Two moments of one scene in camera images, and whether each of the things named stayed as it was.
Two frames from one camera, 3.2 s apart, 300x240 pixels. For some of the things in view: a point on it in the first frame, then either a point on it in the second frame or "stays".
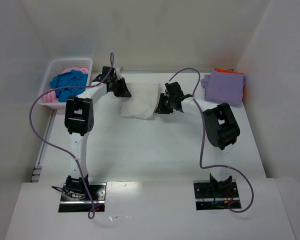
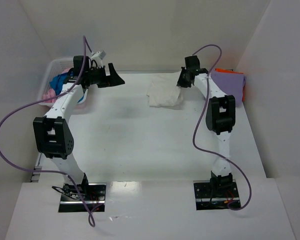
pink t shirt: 52,96 stays
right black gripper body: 165,104 -> 181,80
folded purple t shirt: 223,87 stays
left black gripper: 121,87 -> 105,75
